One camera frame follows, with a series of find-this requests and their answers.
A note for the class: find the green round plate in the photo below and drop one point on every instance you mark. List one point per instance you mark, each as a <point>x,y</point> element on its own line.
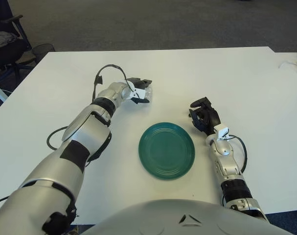
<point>166,151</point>

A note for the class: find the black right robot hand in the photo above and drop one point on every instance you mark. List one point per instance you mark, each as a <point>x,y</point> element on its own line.
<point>212,118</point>

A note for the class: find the grey cloth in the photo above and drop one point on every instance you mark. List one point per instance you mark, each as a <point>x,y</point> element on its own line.
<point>1,39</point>

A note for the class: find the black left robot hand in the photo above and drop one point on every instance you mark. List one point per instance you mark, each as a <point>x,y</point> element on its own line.
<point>138,82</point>

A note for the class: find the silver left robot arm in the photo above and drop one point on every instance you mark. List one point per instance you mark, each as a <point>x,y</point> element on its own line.
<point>84,132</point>

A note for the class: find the silver robot torso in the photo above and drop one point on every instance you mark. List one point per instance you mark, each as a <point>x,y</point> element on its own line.
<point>163,218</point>

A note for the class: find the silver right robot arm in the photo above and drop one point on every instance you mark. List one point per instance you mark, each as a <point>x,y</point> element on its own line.
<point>226,166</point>

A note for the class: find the black office chair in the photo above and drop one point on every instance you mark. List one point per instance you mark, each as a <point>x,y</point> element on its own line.
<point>6,54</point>

